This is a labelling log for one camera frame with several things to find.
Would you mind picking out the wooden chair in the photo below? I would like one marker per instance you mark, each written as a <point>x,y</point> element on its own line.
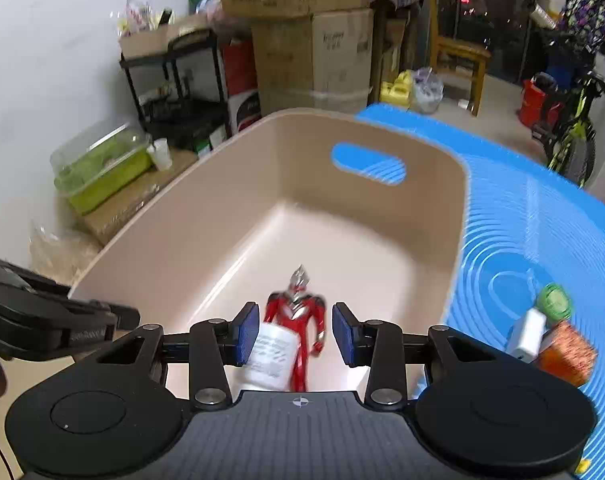
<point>460,52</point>

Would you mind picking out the flat brown cardboard box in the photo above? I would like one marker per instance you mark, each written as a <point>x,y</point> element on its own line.
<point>127,210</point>

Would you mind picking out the black yellow bicycle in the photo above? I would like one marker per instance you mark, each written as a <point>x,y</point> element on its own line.
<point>574,125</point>

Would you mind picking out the white paper cup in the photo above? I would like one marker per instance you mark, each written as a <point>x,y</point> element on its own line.
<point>161,155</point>

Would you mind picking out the beige plastic storage basket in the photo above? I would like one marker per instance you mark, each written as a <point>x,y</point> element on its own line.
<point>262,210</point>

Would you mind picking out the red paper bag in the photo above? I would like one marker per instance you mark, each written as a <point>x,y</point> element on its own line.
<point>240,67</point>

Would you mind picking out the yellow plastic jug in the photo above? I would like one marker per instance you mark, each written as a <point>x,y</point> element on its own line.
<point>397,91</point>

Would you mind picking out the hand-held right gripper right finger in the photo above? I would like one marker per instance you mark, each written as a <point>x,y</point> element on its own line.
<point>343,332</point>

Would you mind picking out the green capped small jar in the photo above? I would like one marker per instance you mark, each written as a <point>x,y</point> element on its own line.
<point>554,301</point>

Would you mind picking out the dark wooden side table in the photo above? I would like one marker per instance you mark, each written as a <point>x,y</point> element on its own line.
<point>397,25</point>

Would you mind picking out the clear crumpled plastic bag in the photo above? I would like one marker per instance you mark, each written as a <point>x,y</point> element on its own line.
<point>57,255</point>

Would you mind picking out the glass balcony door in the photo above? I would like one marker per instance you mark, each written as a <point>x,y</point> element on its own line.
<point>487,10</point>

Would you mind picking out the small white box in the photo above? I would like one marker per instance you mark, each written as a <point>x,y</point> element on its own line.
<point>526,335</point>

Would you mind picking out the blue silicone baking mat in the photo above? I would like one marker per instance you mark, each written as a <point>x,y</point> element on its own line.
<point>522,220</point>

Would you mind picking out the purple patterned garment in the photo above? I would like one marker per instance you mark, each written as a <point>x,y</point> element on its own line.
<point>587,15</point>

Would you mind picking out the black metal shelf cart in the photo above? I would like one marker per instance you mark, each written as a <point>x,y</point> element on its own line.
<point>182,90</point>

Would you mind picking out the red silver action figure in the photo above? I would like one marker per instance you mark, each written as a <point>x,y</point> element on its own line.
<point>302,320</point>

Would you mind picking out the orange patterned small box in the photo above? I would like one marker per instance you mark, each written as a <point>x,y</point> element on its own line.
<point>568,355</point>

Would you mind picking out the white red carton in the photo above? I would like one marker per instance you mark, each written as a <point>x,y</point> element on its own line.
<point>245,112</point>

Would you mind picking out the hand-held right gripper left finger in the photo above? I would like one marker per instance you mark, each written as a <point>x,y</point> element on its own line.
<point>247,332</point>

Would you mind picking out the open cardboard box with snacks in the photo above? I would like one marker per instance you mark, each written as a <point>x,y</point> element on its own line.
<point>157,35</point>

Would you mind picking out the translucent tied plastic bag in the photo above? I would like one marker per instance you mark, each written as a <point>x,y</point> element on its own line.
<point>428,91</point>

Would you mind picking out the red plastic bucket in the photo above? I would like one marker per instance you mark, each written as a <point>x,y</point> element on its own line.
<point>534,102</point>

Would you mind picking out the tall brown cardboard box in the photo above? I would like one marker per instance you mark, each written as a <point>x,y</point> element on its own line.
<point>315,60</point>

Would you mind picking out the green clear lidded container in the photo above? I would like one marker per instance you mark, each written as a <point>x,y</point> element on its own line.
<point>100,170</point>

